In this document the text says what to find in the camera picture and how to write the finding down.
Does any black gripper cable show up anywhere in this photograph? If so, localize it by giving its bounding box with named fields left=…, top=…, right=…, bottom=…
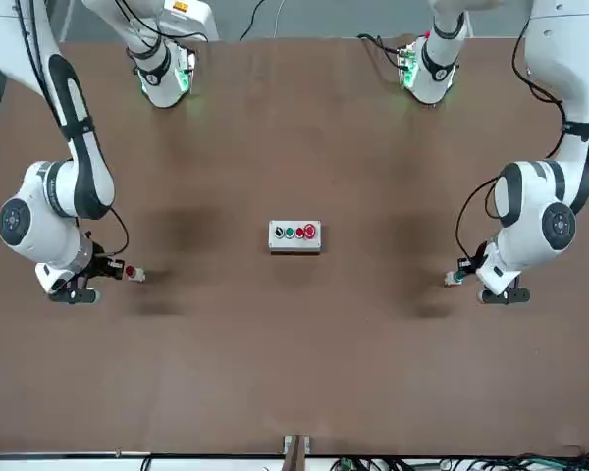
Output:
left=108, top=206, right=131, bottom=256
left=455, top=174, right=502, bottom=261

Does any white four-button control box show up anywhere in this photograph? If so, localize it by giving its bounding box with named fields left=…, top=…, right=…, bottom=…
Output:
left=268, top=219, right=322, bottom=255

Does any black base cable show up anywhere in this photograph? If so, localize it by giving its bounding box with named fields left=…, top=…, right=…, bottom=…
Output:
left=356, top=32, right=404, bottom=68

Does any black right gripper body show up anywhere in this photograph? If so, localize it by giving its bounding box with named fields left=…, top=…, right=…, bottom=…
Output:
left=78, top=241, right=127, bottom=288

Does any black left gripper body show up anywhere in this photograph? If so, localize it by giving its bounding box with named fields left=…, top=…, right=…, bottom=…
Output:
left=457, top=239, right=494, bottom=283

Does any black table edge strip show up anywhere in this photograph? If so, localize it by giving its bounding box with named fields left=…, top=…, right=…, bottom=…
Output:
left=0, top=451, right=286, bottom=461

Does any aluminium profile post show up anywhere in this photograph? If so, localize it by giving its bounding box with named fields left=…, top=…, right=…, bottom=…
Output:
left=283, top=434, right=311, bottom=471

